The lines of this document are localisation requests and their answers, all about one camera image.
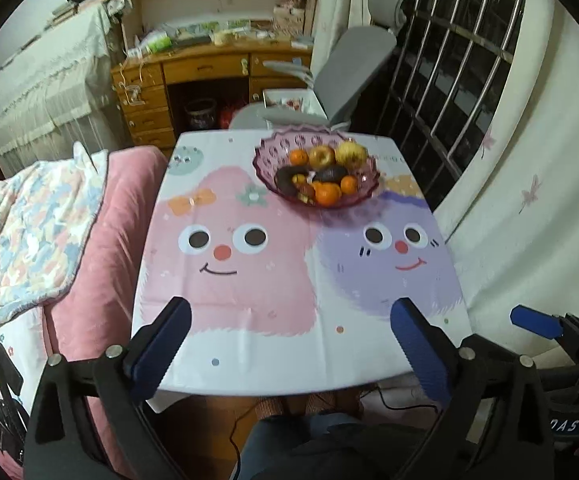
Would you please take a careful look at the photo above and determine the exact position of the small mandarin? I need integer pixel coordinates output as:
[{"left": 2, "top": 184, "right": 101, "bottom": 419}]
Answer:
[{"left": 339, "top": 174, "right": 359, "bottom": 196}]

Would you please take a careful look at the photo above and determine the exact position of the yellow spotted pear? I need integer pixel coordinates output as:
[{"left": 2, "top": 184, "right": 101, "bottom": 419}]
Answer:
[{"left": 335, "top": 141, "right": 369, "bottom": 170}]

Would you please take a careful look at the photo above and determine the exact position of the large orange with stem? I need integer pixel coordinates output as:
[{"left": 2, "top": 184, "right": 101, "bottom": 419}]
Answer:
[{"left": 288, "top": 148, "right": 309, "bottom": 166}]

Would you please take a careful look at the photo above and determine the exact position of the small red lychee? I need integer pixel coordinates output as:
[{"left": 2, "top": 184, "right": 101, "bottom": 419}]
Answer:
[{"left": 298, "top": 183, "right": 315, "bottom": 200}]

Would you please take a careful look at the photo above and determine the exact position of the pink bed blanket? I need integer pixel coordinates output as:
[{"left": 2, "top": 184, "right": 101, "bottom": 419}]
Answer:
[{"left": 0, "top": 145, "right": 172, "bottom": 480}]

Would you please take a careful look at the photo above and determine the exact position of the white curtain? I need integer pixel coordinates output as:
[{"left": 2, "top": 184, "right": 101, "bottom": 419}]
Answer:
[{"left": 436, "top": 0, "right": 579, "bottom": 365}]

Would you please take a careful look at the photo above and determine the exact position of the floral quilt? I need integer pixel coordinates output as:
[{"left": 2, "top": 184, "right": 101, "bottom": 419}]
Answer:
[{"left": 0, "top": 142, "right": 110, "bottom": 327}]

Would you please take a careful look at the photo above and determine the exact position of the cartoon printed tablecloth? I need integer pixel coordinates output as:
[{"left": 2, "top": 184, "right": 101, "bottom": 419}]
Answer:
[{"left": 132, "top": 130, "right": 472, "bottom": 408}]

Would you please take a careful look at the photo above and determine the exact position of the overripe dark banana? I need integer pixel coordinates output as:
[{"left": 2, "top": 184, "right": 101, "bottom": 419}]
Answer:
[{"left": 274, "top": 166, "right": 309, "bottom": 203}]

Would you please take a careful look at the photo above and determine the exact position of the dark avocado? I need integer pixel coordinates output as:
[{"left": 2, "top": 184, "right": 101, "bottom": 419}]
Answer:
[{"left": 312, "top": 165, "right": 348, "bottom": 184}]

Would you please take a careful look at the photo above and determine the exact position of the pink plastic fruit tray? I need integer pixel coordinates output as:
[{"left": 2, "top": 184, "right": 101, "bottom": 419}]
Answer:
[{"left": 253, "top": 126, "right": 379, "bottom": 209}]

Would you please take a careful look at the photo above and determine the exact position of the yellow red apple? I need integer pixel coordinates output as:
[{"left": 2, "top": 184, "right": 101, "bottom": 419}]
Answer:
[{"left": 308, "top": 145, "right": 336, "bottom": 171}]

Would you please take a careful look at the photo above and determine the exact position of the lace covered furniture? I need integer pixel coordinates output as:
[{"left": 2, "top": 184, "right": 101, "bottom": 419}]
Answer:
[{"left": 0, "top": 3, "right": 131, "bottom": 178}]

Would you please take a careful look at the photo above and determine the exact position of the wooden desk with drawers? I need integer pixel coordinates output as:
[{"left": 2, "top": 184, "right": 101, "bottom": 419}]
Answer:
[{"left": 111, "top": 40, "right": 312, "bottom": 154}]

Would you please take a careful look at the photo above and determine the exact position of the metal window grille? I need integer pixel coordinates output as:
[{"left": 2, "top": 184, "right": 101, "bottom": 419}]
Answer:
[{"left": 377, "top": 0, "right": 525, "bottom": 208}]

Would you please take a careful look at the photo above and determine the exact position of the grey office chair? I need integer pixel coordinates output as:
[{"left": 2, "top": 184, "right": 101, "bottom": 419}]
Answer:
[{"left": 229, "top": 0, "right": 407, "bottom": 130}]

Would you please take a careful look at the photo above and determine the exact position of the wooden bookshelf with books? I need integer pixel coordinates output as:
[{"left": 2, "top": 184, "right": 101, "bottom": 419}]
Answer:
[{"left": 120, "top": 0, "right": 318, "bottom": 49}]

